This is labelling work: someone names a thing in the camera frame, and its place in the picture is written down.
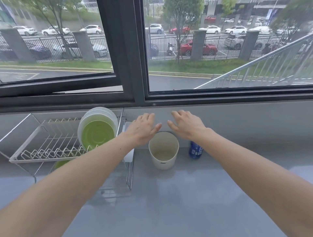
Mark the white plate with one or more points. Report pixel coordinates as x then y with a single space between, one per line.
110 111
80 130

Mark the cream round plastic container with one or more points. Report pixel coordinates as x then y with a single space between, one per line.
163 157

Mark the dark grey window frame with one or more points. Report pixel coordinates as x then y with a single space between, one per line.
122 48

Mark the white cutlery holder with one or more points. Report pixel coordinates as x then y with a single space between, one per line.
129 156

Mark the person's right thumb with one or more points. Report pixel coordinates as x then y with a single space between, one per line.
172 125

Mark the person's right forearm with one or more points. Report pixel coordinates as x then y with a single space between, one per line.
249 171

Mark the tree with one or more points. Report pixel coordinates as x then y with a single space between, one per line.
65 41
182 14
291 17

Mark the parked scooter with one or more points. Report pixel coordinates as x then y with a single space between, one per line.
170 48

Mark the silver stair railing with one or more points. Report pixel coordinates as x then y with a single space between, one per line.
259 68

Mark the green plate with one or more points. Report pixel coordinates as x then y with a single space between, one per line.
61 164
97 134

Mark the blue bottle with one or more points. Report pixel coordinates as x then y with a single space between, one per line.
195 151

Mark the person's left forearm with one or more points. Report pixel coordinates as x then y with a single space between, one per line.
73 180

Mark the row of parked cars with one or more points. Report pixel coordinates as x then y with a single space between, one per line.
193 48

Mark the person's left thumb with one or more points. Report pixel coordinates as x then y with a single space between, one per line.
156 128

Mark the person's right hand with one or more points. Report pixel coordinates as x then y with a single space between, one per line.
189 127

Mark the black metal fence with pillars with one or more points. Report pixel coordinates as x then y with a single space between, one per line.
198 46

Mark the person's left hand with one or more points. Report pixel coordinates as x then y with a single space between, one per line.
140 130

